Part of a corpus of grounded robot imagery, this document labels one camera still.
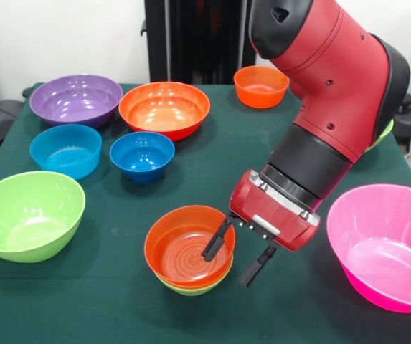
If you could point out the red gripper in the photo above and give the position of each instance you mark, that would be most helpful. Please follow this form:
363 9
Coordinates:
273 220

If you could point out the small green bowl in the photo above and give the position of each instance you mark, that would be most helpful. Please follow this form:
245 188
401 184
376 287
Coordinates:
191 291

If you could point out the small translucent orange bowl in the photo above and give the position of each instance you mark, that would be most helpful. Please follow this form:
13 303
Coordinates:
176 247
259 91

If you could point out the small dark blue bowl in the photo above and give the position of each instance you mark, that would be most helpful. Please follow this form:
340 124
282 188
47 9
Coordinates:
142 157

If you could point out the large orange bowl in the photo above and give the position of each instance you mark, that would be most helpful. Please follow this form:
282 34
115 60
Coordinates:
164 111

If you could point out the large green bowl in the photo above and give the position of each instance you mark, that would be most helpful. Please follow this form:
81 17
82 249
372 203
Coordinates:
29 215
382 138

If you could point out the purple bowl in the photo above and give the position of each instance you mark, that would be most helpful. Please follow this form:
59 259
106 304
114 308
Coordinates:
76 104

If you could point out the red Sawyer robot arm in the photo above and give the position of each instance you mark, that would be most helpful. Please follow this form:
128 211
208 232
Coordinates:
334 71

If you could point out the large pink bowl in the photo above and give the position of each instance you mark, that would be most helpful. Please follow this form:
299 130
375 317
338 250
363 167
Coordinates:
381 243

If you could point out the dark green table cloth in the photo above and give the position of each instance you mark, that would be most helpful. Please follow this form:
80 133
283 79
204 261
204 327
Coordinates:
101 304

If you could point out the light blue translucent bowl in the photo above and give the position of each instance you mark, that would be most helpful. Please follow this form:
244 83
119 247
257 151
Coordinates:
65 154

